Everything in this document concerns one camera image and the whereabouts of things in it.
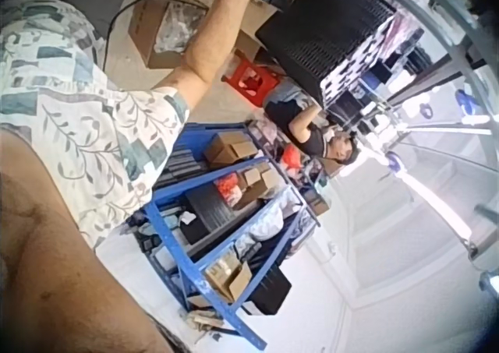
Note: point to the blue metal shelf rack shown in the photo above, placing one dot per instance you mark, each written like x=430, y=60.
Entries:
x=218, y=212

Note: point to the red plastic stool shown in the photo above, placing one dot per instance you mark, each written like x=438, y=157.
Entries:
x=249, y=81

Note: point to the stack of black trays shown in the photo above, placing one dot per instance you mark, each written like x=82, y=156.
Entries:
x=331, y=29

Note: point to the open cardboard box with plastic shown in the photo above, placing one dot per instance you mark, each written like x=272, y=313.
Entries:
x=163, y=29

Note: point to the grey metal shelf rack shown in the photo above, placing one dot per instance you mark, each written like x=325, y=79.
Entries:
x=421, y=76

